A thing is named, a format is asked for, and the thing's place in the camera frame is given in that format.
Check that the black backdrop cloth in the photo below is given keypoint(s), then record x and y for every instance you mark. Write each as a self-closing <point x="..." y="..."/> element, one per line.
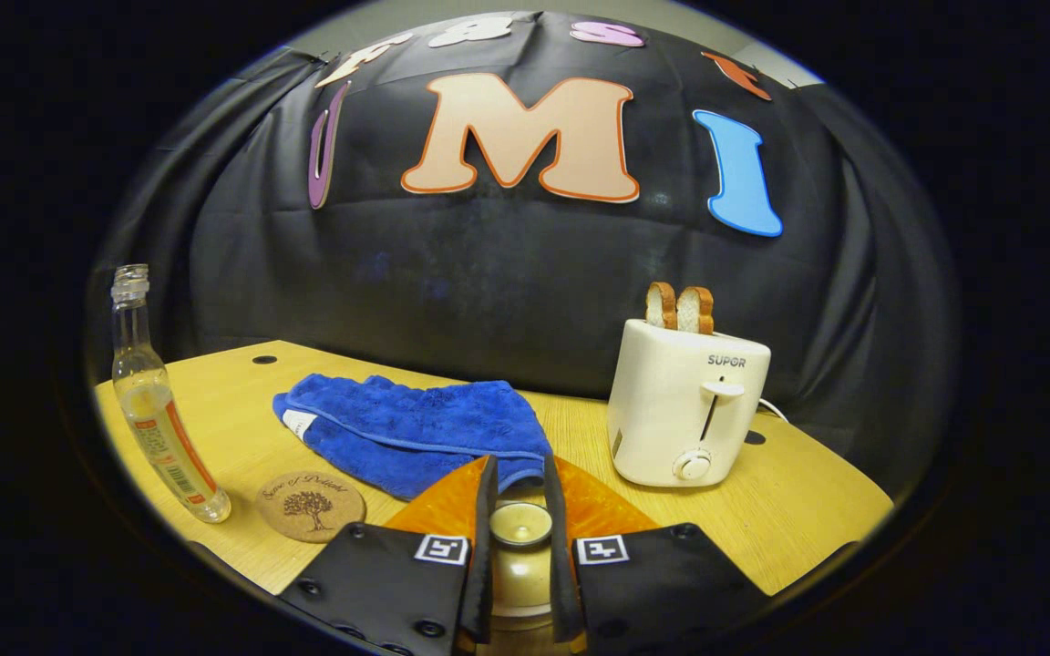
<point x="488" y="273"/>

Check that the cream toaster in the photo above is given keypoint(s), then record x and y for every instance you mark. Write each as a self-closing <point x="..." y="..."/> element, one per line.
<point x="671" y="410"/>

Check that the blue towel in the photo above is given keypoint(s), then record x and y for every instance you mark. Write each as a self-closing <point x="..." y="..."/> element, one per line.
<point x="406" y="428"/>

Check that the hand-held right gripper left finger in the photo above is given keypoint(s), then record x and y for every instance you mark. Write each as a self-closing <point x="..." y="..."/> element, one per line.
<point x="484" y="547"/>

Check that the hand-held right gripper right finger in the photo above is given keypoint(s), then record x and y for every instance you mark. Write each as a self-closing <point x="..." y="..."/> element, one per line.
<point x="560" y="565"/>

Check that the clear glass water bottle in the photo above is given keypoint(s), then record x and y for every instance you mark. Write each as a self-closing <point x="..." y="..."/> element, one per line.
<point x="160" y="428"/>

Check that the round cork coaster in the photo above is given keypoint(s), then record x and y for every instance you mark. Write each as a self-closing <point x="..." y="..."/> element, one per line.
<point x="311" y="506"/>

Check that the bread slice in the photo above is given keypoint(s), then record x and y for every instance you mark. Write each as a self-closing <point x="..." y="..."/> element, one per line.
<point x="661" y="306"/>
<point x="694" y="312"/>

